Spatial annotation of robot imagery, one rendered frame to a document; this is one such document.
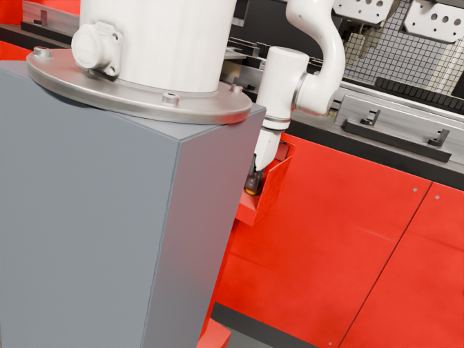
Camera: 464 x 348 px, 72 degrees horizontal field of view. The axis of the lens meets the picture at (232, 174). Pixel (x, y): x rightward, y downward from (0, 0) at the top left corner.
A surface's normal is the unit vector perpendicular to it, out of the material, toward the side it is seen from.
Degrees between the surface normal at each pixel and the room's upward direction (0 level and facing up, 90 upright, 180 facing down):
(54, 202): 90
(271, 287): 90
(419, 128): 90
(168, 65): 90
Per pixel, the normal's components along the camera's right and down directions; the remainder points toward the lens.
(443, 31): -0.29, 0.33
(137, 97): 0.24, -0.88
